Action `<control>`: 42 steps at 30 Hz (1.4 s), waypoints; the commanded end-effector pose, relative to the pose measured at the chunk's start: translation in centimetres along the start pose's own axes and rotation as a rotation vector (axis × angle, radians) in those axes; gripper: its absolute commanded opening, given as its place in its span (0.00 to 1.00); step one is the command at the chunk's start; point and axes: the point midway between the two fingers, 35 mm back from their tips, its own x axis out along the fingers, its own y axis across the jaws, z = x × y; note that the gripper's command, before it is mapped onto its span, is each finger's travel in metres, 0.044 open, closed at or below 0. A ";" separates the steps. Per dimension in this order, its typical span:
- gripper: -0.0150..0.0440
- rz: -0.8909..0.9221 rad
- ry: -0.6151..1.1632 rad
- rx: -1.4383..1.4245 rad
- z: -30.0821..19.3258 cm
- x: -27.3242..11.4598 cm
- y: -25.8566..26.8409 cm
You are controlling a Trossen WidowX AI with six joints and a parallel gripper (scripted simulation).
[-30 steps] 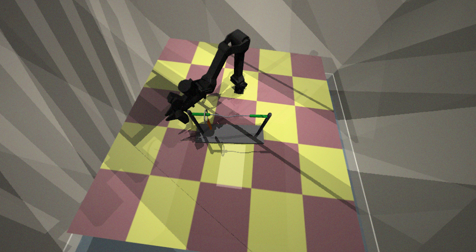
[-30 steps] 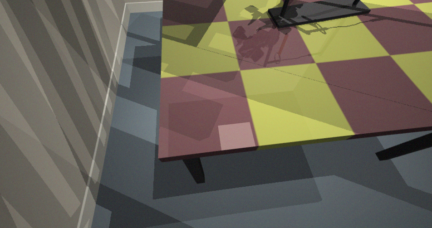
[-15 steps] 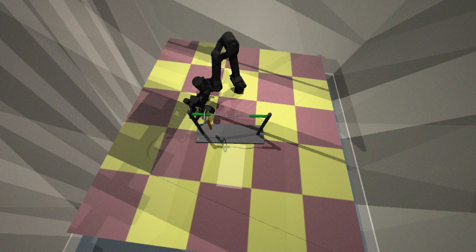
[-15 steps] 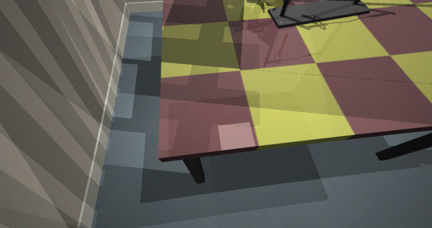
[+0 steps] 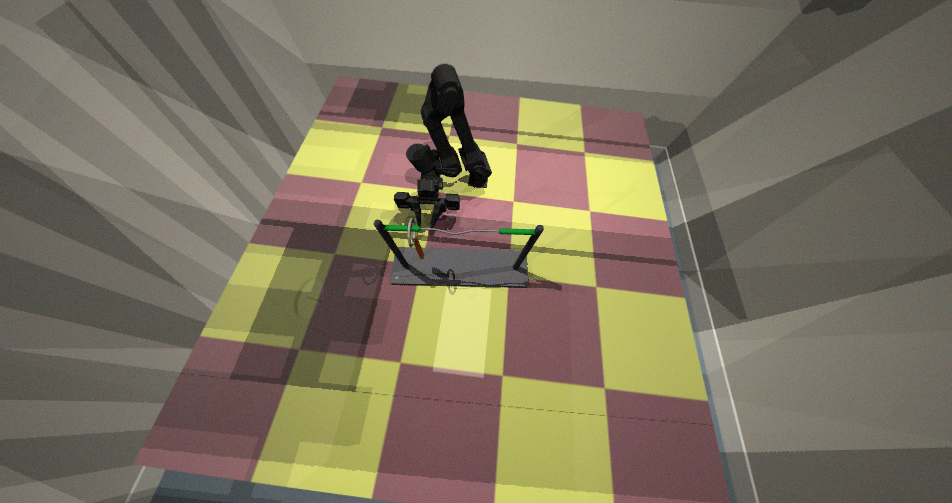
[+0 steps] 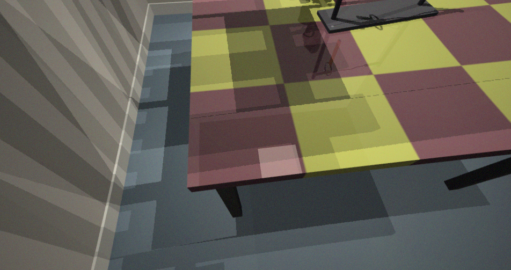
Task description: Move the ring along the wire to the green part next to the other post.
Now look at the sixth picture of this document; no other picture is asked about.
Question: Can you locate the black stand with two posts and wire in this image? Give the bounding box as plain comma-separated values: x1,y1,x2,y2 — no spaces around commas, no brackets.
317,0,438,34

